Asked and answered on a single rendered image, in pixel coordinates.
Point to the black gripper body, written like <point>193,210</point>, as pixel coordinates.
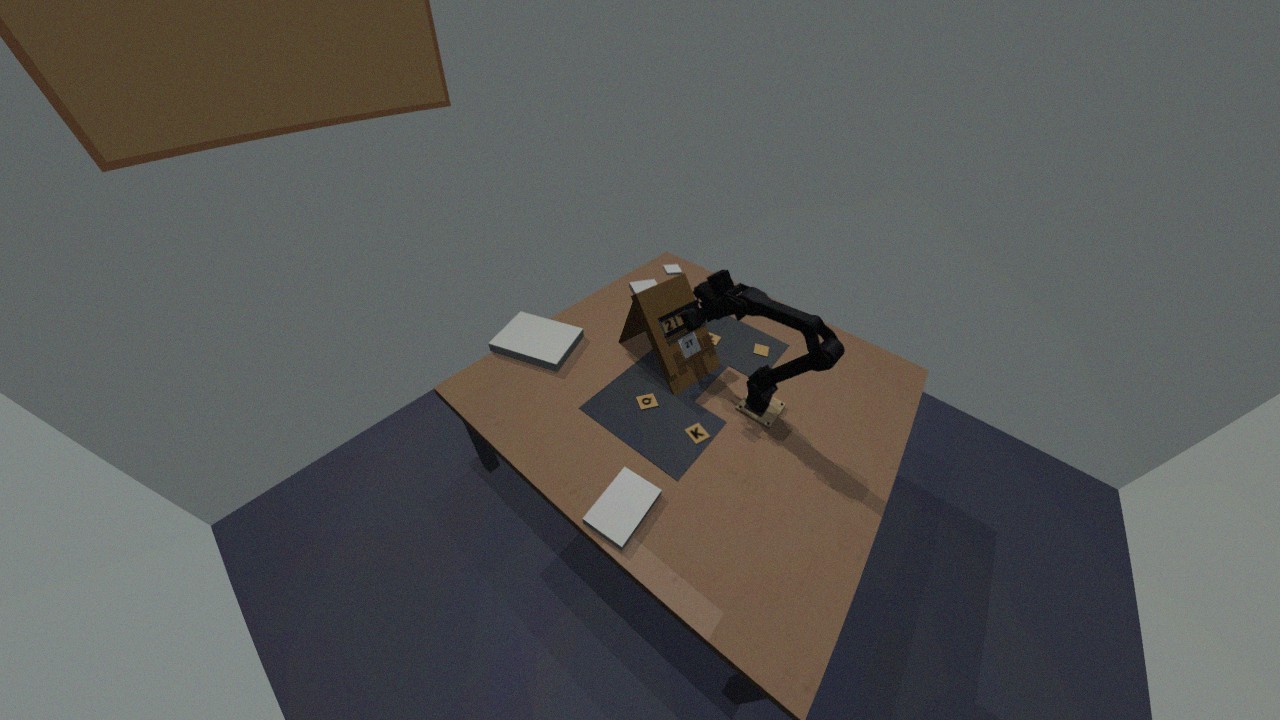
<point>694,318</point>

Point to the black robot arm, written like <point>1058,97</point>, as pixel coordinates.
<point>752,301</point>

